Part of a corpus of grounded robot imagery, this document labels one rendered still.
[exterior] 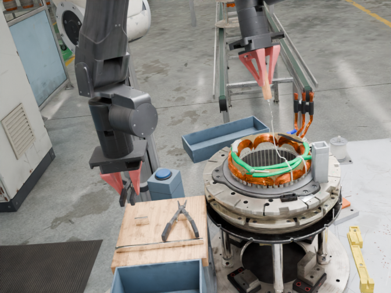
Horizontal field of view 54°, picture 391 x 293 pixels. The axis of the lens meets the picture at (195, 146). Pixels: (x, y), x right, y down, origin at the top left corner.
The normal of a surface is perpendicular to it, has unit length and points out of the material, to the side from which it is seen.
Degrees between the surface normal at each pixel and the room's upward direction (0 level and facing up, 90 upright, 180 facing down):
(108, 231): 0
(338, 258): 0
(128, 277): 90
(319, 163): 90
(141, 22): 104
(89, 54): 83
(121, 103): 82
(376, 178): 0
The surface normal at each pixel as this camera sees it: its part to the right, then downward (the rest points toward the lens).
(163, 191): -0.39, 0.50
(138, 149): -0.15, -0.87
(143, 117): 0.76, 0.21
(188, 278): 0.00, 0.49
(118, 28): 0.72, 0.56
